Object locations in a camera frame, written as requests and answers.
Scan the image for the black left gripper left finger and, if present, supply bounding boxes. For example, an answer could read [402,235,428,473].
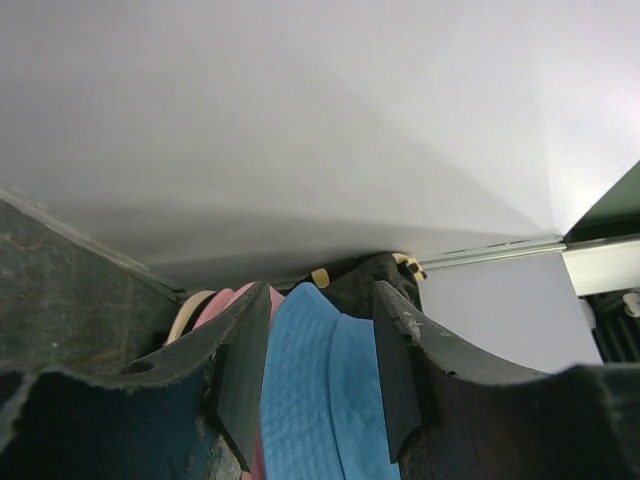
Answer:
[1,282,271,479]

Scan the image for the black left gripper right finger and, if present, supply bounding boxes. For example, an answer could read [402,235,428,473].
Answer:
[372,279,640,480]

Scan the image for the cream bucket hat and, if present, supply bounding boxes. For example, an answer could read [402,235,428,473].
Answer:
[164,290,214,345]

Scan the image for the blue bucket hat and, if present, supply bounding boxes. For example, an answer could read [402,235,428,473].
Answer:
[260,283,400,479]

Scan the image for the black floral blanket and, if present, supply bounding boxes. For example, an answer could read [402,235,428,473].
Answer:
[282,252,427,319]

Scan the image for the aluminium corner profile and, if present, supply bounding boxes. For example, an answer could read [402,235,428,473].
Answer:
[421,235,639,296]

